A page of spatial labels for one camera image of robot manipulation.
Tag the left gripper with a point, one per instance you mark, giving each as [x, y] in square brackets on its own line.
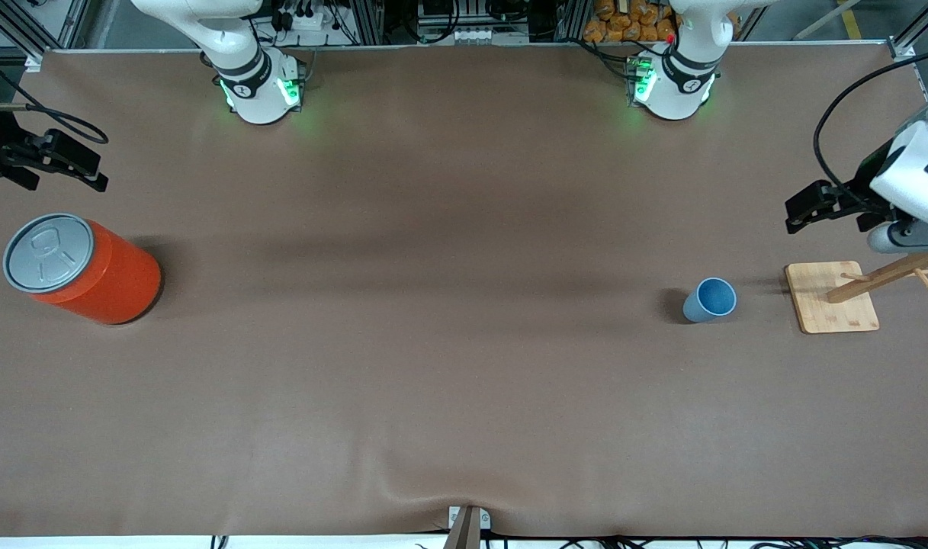
[869, 177]

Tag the light blue plastic cup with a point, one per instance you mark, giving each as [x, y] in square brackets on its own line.
[711, 299]

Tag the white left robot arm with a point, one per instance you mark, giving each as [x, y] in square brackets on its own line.
[677, 84]

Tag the wooden cup rack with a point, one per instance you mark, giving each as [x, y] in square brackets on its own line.
[830, 305]

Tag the orange can-shaped container grey lid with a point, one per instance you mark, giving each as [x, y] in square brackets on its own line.
[105, 282]

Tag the white power strip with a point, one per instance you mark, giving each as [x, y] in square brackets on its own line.
[303, 19]

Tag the orange snack bag pile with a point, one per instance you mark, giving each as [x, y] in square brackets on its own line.
[624, 23]

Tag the brown table mat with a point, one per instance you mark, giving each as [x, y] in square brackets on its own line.
[464, 305]

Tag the white terminal block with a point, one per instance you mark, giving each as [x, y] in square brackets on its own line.
[479, 34]

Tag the aluminium frame post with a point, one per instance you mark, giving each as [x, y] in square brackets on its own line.
[366, 19]
[572, 19]

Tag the grey metal bracket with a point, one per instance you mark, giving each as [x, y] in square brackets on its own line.
[484, 518]

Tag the brown post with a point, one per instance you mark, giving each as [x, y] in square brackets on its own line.
[464, 534]

